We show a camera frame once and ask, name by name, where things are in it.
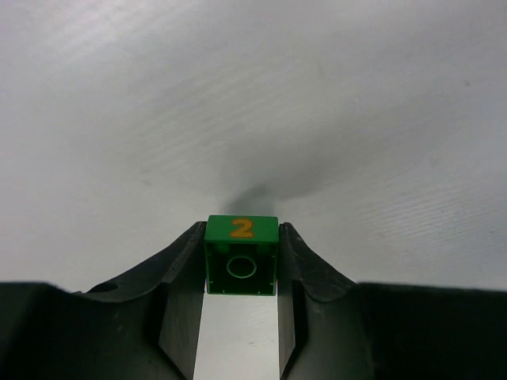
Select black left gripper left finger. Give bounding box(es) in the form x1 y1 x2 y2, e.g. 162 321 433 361
1 222 205 379

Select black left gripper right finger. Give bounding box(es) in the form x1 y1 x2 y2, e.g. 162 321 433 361
277 222 506 379

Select green number two lego cube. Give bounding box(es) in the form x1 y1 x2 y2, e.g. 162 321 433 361
204 215 279 296

